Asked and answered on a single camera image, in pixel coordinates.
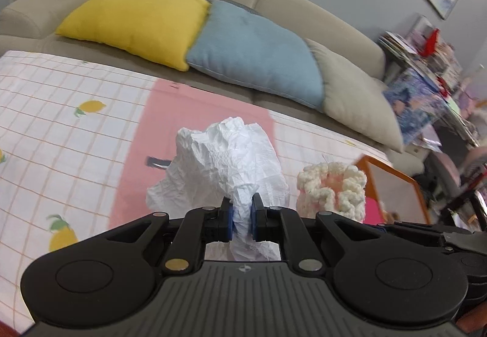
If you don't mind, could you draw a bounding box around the beige sofa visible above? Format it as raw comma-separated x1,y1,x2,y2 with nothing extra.
0,0,427,178

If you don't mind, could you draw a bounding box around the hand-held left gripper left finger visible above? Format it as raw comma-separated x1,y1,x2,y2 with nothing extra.
103,196,234,273

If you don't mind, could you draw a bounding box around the cream pink knitted hat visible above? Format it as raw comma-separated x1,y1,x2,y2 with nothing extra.
296,161,368,223

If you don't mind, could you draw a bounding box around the blue printed box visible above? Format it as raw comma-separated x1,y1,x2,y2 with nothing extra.
382,68,450,145

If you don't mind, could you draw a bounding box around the pink chair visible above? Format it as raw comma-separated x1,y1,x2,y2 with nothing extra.
430,147,487,208

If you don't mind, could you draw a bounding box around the beige pillow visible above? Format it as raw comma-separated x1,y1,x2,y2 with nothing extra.
304,38,405,154

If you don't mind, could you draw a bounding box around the blue pillow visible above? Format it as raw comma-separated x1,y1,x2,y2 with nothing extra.
186,0,326,110

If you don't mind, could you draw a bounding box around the stack of books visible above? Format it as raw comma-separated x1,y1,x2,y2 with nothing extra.
378,30,419,56

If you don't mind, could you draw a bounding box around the small black clip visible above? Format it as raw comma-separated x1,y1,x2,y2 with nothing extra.
146,156,173,169

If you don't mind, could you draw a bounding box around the pink mat cloth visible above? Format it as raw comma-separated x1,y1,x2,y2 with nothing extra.
108,78,282,231

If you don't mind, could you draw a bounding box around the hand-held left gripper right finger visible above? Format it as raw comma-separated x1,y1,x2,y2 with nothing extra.
251,193,382,274

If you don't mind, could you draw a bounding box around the cluttered shelf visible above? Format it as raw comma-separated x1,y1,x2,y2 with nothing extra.
403,15,487,147

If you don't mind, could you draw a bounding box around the lemon print checked sheet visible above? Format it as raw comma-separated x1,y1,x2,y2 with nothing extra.
0,51,394,334

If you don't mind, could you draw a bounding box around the yellow pillow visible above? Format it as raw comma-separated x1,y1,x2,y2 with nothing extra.
55,0,212,72

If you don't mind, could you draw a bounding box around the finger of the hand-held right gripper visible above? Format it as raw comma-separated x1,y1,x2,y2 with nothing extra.
440,231,487,255
366,221,477,243

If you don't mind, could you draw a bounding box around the orange box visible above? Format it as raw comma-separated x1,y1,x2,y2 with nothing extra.
352,155,432,225

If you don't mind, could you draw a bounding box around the white tissue paper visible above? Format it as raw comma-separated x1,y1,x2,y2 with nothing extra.
145,116,290,263

